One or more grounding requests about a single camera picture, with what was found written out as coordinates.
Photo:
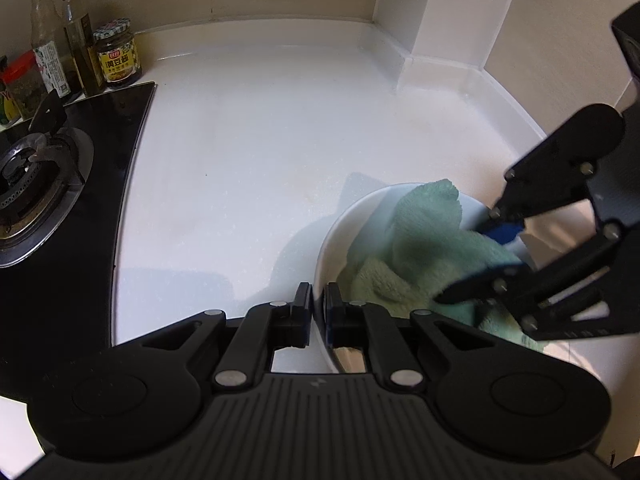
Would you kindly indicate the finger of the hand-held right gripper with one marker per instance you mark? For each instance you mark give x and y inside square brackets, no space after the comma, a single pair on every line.
[465,290]
[505,233]

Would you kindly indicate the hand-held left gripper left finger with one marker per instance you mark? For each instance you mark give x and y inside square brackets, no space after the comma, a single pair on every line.
[301,312]

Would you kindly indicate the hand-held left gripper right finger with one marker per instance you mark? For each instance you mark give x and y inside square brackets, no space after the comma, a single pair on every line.
[330,312]

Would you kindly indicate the green cleaning cloth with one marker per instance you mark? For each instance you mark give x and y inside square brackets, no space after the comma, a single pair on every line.
[425,240]

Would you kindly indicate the white bowl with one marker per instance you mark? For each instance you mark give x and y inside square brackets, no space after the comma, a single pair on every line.
[345,240]

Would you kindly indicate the black glass cooktop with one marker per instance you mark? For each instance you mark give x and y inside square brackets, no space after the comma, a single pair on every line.
[75,290]

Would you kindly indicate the metal gas burner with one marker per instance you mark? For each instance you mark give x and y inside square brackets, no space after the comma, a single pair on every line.
[45,205]

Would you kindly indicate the sauce jar with checkered lid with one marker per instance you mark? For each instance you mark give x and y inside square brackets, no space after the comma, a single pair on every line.
[117,57]

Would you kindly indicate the black pan support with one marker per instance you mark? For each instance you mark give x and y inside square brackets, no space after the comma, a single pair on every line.
[47,112]

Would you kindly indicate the dark oil bottle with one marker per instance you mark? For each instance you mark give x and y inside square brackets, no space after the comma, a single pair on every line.
[82,55]

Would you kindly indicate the jar with red lid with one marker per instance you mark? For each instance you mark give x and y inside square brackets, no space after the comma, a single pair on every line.
[22,85]

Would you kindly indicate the clear bottle with yellow cap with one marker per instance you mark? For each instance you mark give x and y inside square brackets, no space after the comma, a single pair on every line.
[47,45]

